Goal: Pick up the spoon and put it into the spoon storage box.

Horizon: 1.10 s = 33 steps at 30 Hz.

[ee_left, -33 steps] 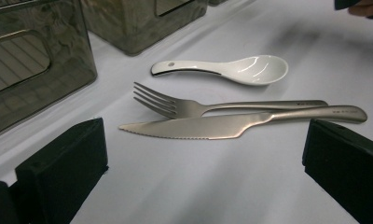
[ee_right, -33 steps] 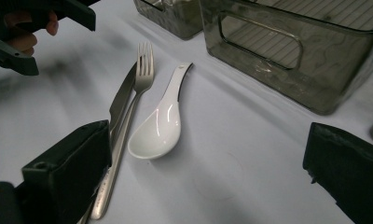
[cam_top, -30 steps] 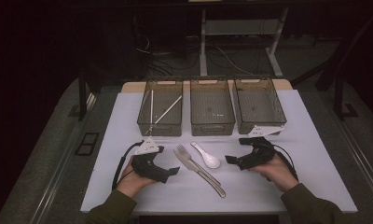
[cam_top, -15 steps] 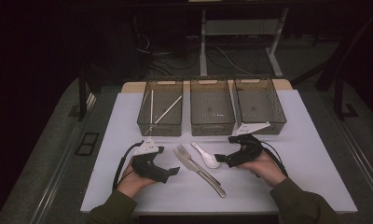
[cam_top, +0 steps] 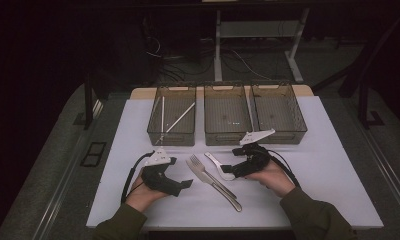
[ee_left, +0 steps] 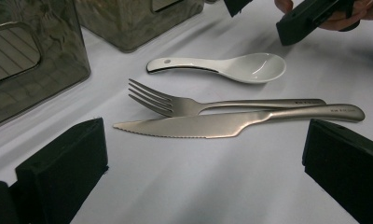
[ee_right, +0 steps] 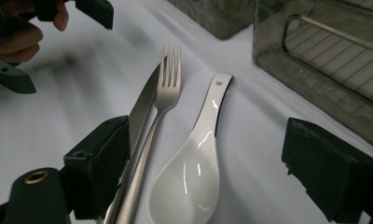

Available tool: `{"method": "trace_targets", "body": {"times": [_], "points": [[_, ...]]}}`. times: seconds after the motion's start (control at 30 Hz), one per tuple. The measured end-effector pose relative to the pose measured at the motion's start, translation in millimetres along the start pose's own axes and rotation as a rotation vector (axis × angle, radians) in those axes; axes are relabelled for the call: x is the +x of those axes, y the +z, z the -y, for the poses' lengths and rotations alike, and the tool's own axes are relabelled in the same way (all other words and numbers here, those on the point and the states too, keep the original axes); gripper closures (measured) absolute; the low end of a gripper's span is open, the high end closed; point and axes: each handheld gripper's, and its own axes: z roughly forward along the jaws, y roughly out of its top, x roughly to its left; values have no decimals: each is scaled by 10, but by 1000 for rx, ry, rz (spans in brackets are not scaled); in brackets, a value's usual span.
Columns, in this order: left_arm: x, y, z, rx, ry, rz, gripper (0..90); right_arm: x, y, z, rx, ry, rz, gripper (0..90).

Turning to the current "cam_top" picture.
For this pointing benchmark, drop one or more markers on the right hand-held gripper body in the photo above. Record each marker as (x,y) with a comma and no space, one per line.
(254,160)

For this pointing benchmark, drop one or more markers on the white tablecloth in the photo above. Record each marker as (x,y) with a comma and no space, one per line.
(314,186)

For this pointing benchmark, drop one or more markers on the person's right hand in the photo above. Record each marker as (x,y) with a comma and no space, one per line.
(274,178)

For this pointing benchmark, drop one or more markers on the silver metal fork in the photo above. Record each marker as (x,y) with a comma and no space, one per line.
(201,168)

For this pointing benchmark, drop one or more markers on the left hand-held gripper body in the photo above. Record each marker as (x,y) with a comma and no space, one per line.
(156,176)

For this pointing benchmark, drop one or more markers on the white chopstick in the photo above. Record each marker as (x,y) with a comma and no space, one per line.
(180,116)
(162,115)

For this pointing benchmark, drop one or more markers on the smoky transparent plastic bin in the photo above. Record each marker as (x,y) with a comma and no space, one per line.
(171,133)
(226,135)
(288,130)

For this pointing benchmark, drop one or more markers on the silver metal knife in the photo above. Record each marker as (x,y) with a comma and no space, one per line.
(218,191)

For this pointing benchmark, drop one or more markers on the white metal desk frame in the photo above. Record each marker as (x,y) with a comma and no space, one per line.
(258,29)

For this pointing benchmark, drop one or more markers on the black metal stand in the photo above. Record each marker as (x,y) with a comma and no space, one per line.
(363,96)
(88,103)

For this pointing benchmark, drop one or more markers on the person's left hand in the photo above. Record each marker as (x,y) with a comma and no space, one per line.
(141,195)

